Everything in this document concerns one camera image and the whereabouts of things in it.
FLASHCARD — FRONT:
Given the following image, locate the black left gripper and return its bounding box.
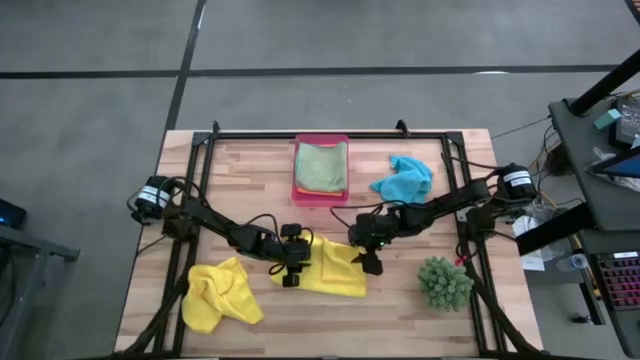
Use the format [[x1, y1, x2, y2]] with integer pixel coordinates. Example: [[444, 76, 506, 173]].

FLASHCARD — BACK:
[[259, 223, 312, 289]]

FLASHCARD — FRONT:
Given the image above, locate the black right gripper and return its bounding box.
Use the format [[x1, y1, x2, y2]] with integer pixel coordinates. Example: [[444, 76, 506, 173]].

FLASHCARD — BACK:
[[349, 214, 399, 277]]

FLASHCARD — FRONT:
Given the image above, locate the yellow microfiber towel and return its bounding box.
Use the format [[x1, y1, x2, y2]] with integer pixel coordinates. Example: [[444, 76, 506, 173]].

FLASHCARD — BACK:
[[269, 232, 369, 299], [180, 256, 265, 335]]

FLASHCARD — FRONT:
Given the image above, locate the orange microfiber towel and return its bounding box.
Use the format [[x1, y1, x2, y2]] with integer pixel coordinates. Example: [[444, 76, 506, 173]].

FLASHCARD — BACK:
[[295, 185, 346, 198]]

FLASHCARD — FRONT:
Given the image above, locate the green microfiber towel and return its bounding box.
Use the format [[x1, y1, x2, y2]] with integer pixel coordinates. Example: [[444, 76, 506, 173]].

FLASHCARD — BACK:
[[294, 141, 349, 194]]

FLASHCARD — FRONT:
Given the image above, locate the blue microfiber towel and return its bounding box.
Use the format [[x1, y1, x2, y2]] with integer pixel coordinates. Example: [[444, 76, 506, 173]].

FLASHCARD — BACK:
[[368, 154, 434, 205]]

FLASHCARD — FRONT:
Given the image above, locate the pink translucent plastic bin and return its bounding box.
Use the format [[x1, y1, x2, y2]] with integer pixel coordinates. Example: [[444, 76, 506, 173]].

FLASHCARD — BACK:
[[289, 133, 350, 209]]

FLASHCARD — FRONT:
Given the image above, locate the green artificial plant ball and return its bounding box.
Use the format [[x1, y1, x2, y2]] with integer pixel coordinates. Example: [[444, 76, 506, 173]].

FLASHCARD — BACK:
[[415, 255, 475, 312]]

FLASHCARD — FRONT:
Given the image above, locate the white crumpled paper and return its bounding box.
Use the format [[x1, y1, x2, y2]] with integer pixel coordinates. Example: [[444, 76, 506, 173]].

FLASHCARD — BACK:
[[512, 214, 539, 237]]

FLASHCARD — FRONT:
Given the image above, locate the white paper sheet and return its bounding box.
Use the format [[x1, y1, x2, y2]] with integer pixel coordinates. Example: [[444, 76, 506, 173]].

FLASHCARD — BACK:
[[519, 251, 547, 273]]

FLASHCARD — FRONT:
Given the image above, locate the clear plastic bottle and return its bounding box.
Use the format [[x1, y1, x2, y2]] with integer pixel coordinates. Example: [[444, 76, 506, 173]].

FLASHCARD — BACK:
[[555, 252, 592, 274]]

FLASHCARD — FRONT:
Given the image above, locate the grey side desk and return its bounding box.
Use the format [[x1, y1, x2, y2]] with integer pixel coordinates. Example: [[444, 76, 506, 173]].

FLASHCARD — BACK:
[[548, 97, 640, 232]]

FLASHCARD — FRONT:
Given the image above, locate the keyboard with pink keys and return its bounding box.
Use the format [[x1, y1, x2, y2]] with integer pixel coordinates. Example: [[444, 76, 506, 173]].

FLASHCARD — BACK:
[[596, 250, 640, 312]]

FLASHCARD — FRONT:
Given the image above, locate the grey metal cart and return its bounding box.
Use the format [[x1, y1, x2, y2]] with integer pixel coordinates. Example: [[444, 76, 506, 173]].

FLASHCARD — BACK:
[[0, 223, 81, 360]]

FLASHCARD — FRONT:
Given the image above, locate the tablet with blue screen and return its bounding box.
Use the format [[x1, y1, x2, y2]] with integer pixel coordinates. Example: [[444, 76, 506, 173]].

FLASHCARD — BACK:
[[585, 146, 640, 180]]

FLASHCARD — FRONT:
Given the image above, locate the dark grey keyboard desk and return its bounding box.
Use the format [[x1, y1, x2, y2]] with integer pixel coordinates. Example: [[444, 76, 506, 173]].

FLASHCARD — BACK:
[[579, 229, 640, 359]]

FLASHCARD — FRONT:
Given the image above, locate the teal small box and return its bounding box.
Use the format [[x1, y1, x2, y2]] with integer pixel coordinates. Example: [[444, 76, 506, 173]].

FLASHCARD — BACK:
[[593, 108, 623, 131]]

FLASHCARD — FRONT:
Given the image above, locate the black device with blue light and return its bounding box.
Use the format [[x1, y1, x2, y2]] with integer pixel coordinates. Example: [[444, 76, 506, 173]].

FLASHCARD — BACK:
[[0, 198, 28, 230]]

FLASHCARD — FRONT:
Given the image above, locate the black diagonal pole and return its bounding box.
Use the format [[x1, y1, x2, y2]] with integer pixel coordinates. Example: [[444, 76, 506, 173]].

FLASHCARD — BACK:
[[569, 48, 640, 116]]

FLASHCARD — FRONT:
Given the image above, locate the black electronic box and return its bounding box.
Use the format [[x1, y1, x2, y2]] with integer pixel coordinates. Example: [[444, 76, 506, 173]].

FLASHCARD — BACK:
[[614, 95, 640, 150]]

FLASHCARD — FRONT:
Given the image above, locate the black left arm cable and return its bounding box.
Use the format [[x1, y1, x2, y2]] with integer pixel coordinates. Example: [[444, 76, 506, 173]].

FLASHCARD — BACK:
[[127, 175, 315, 279]]

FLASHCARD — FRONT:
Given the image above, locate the black aluminium table frame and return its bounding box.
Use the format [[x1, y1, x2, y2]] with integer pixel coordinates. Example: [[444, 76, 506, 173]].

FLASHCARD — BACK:
[[112, 119, 549, 360]]

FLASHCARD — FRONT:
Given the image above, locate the thin black floor cable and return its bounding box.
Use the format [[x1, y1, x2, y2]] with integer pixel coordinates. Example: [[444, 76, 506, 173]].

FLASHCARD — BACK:
[[492, 116, 551, 141]]

